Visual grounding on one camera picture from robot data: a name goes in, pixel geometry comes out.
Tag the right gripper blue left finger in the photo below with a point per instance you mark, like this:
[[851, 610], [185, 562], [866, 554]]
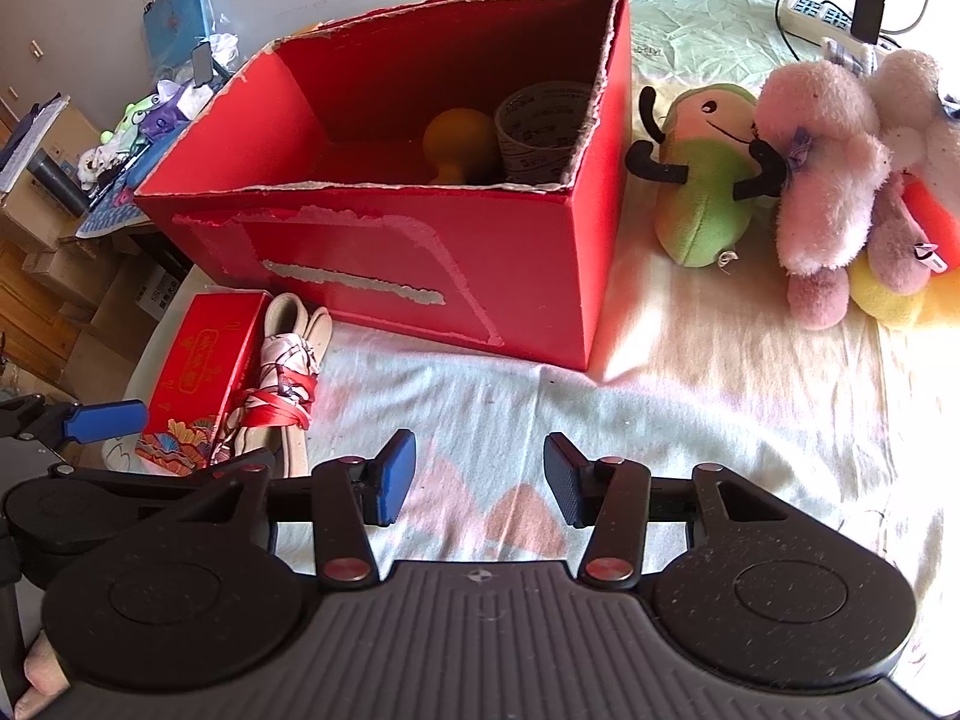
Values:
[[391, 475]]

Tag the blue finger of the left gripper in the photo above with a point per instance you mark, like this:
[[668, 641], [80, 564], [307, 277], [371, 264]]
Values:
[[95, 423]]

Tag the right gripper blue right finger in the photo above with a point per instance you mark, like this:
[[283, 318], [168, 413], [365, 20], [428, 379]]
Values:
[[572, 480]]

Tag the orange gourd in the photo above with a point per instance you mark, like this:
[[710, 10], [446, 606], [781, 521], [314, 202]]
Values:
[[462, 147]]

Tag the left hand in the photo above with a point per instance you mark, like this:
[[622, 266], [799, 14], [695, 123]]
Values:
[[46, 680]]

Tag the small red gift box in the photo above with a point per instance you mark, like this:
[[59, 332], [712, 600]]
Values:
[[204, 372]]

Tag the cluttered cardboard boxes pile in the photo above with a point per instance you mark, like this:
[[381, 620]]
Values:
[[85, 274]]

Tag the large red cardboard box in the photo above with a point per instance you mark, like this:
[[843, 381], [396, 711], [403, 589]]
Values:
[[307, 173]]

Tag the green bean plush toy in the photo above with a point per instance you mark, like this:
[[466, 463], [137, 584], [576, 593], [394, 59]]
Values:
[[711, 168]]

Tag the brown tape roll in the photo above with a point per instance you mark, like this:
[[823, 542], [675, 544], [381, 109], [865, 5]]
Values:
[[537, 130]]

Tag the yellow plush toy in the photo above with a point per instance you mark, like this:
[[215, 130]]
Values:
[[907, 274]]

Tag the blue plastic bag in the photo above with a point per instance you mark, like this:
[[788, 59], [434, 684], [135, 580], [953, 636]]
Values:
[[172, 30]]

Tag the pink plush dog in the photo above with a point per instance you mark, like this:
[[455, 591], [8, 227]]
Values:
[[843, 135]]

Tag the white power strip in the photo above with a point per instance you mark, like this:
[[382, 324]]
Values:
[[827, 26]]

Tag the black charger with cable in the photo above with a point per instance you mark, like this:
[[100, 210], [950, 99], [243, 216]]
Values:
[[890, 34]]

